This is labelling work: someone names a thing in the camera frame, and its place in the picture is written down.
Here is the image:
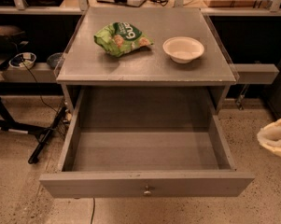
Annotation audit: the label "grey wooden cabinet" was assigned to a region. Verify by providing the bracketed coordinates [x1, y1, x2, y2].
[57, 7, 237, 105]

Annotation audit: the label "metal top drawer knob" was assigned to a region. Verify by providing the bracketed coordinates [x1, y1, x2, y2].
[143, 186, 152, 197]

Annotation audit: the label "black stand legs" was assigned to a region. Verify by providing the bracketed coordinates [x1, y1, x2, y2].
[0, 91, 68, 165]

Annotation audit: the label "green snack bag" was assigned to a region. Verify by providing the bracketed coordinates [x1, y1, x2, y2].
[94, 22, 153, 57]

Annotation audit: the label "black floor cable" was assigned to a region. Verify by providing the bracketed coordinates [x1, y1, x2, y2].
[90, 197, 96, 224]

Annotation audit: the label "white paper bowl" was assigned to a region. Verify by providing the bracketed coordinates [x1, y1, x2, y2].
[162, 36, 204, 63]

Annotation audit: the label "white bowl with cable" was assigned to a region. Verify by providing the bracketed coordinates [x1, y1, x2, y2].
[8, 52, 36, 70]

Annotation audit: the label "dark round dish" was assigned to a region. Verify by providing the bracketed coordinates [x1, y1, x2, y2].
[47, 52, 63, 68]

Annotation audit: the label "grey top drawer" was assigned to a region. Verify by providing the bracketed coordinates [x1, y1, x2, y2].
[40, 87, 254, 198]

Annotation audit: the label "black bag on shelf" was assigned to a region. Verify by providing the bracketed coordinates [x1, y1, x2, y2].
[0, 25, 28, 66]

